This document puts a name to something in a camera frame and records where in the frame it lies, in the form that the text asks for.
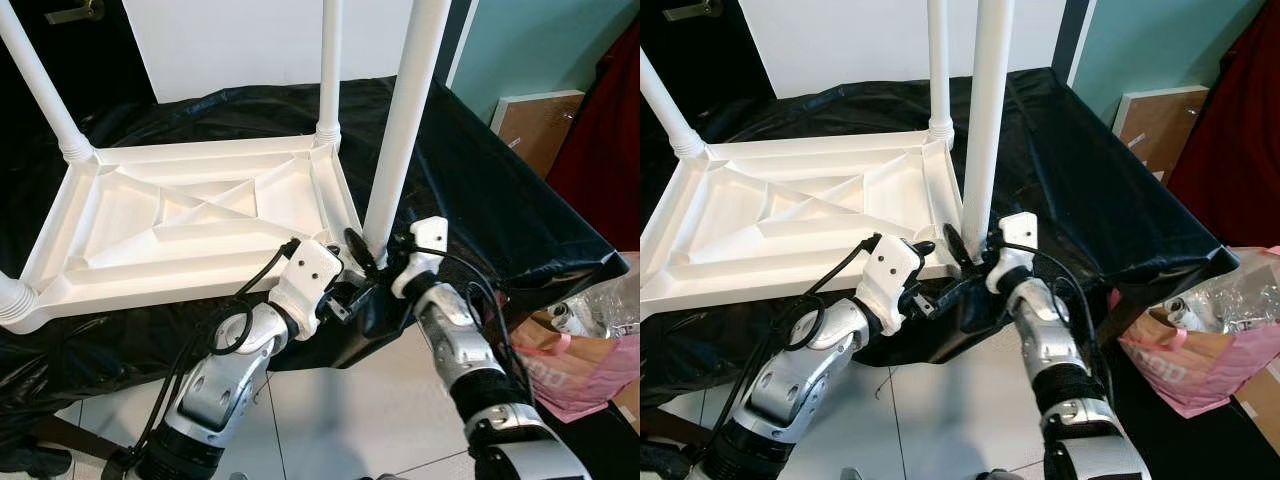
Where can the white plastic table top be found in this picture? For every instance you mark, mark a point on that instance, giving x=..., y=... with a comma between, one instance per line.
x=760, y=210
x=130, y=210

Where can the black plastic table cover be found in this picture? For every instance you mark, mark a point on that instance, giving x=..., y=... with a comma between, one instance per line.
x=1100, y=180
x=480, y=190

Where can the large white board panel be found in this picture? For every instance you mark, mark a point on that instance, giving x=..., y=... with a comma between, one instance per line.
x=230, y=45
x=840, y=45

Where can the clear plastic bag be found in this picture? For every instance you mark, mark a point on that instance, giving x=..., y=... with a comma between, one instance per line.
x=615, y=300
x=1245, y=290

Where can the dark red fabric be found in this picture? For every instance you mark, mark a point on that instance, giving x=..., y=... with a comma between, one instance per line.
x=605, y=140
x=1235, y=130

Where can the pink plastic bag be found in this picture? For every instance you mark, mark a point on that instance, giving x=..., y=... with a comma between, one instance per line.
x=1210, y=385
x=590, y=390

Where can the brown wooden table leg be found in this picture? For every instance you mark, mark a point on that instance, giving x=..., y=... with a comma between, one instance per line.
x=675, y=425
x=85, y=437

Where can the black chair base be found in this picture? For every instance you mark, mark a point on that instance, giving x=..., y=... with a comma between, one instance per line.
x=30, y=462
x=660, y=460

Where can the brown cardboard box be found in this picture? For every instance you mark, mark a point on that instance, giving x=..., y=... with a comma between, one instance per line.
x=1260, y=405

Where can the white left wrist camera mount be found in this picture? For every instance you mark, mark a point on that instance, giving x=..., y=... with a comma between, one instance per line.
x=890, y=265
x=310, y=270

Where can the brown board with white frame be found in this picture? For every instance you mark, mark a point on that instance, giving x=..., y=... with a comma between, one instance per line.
x=540, y=125
x=1165, y=125

